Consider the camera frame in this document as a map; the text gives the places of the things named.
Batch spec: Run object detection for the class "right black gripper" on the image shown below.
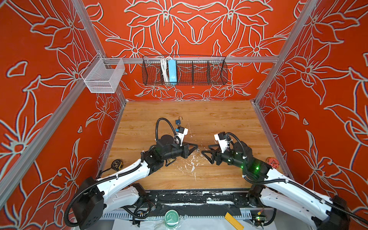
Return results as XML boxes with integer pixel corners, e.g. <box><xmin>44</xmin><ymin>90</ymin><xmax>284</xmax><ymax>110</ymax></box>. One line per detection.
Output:
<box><xmin>201</xmin><ymin>144</ymin><xmax>248</xmax><ymax>171</ymax></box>

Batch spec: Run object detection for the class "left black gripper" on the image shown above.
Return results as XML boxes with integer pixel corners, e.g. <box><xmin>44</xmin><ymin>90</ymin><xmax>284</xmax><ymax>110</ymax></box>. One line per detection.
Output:
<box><xmin>162</xmin><ymin>140</ymin><xmax>197</xmax><ymax>161</ymax></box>

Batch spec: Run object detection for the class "small blue padlock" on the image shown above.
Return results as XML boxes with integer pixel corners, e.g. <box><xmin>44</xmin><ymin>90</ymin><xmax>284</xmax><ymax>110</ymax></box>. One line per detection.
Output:
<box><xmin>175</xmin><ymin>116</ymin><xmax>183</xmax><ymax>126</ymax></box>

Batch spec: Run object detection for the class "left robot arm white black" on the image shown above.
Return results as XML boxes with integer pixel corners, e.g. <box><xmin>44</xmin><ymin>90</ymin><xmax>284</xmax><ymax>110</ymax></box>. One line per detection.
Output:
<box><xmin>63</xmin><ymin>117</ymin><xmax>198</xmax><ymax>230</ymax></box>

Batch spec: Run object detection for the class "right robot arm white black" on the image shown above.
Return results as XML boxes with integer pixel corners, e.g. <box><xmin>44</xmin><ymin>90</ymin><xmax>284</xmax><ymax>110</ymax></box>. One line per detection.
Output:
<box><xmin>201</xmin><ymin>132</ymin><xmax>368</xmax><ymax>230</ymax></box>

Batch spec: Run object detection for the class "red round object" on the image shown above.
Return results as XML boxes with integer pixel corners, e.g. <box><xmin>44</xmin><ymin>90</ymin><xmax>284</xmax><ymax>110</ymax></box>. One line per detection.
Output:
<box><xmin>266</xmin><ymin>157</ymin><xmax>280</xmax><ymax>169</ymax></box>

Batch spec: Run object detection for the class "yellow flat block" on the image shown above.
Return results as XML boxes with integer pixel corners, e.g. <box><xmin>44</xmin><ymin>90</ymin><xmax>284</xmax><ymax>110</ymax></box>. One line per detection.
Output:
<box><xmin>225</xmin><ymin>212</ymin><xmax>244</xmax><ymax>230</ymax></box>

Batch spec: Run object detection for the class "green tape roll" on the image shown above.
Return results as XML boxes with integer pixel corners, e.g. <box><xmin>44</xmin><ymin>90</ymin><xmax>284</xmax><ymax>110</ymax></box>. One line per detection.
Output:
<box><xmin>164</xmin><ymin>209</ymin><xmax>180</xmax><ymax>229</ymax></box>

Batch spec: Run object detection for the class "yellow black tape measure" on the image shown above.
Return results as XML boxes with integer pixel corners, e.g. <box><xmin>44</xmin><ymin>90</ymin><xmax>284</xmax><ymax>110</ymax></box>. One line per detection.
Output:
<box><xmin>111</xmin><ymin>159</ymin><xmax>124</xmax><ymax>172</ymax></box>

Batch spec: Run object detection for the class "light blue box in basket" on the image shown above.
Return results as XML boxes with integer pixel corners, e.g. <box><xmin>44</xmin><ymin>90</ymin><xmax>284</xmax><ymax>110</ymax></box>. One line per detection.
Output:
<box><xmin>168</xmin><ymin>59</ymin><xmax>177</xmax><ymax>85</ymax></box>

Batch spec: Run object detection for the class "clear plastic bin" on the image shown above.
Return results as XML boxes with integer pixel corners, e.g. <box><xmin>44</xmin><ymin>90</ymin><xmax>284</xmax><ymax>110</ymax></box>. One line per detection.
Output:
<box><xmin>81</xmin><ymin>56</ymin><xmax>125</xmax><ymax>94</ymax></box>

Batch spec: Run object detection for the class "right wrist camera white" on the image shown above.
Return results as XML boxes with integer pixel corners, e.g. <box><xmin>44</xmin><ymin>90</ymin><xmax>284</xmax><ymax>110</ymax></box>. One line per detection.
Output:
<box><xmin>214</xmin><ymin>132</ymin><xmax>230</xmax><ymax>153</ymax></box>

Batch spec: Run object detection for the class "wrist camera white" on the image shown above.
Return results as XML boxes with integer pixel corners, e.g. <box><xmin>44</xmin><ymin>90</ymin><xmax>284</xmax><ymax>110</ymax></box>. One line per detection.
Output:
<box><xmin>175</xmin><ymin>126</ymin><xmax>188</xmax><ymax>146</ymax></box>
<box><xmin>214</xmin><ymin>132</ymin><xmax>230</xmax><ymax>153</ymax></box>

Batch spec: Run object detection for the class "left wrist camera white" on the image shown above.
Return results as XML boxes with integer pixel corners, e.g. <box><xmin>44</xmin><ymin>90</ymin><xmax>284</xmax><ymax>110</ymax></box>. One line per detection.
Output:
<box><xmin>175</xmin><ymin>126</ymin><xmax>188</xmax><ymax>146</ymax></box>

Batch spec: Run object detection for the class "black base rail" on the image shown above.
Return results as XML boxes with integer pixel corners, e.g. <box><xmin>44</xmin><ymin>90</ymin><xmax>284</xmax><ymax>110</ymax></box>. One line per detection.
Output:
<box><xmin>131</xmin><ymin>188</ymin><xmax>274</xmax><ymax>219</ymax></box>

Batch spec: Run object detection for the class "black wire basket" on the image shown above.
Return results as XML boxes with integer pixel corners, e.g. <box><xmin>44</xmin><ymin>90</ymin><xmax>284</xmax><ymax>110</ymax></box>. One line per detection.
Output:
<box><xmin>142</xmin><ymin>55</ymin><xmax>229</xmax><ymax>86</ymax></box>

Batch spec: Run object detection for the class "white cable bundle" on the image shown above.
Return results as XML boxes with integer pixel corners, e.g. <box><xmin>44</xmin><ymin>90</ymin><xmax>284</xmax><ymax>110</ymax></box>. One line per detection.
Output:
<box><xmin>159</xmin><ymin>57</ymin><xmax>170</xmax><ymax>83</ymax></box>

